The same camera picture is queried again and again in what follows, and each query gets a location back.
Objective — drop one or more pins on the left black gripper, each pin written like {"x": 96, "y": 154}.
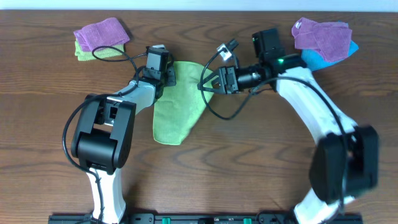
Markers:
{"x": 170, "y": 76}

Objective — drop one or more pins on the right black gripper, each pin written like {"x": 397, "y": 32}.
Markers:
{"x": 227, "y": 75}

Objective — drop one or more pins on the light green microfiber cloth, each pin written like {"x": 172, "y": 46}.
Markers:
{"x": 180, "y": 106}

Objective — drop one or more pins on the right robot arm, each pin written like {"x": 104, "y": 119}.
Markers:
{"x": 346, "y": 159}

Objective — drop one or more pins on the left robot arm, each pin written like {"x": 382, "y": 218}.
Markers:
{"x": 103, "y": 135}

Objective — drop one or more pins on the folded purple cloth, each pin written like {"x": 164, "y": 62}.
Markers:
{"x": 108, "y": 32}

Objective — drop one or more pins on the blue cloth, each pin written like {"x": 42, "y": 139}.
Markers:
{"x": 315, "y": 62}

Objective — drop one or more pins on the crumpled purple cloth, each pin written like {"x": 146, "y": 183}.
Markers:
{"x": 330, "y": 39}

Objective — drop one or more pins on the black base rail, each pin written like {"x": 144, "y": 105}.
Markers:
{"x": 149, "y": 218}

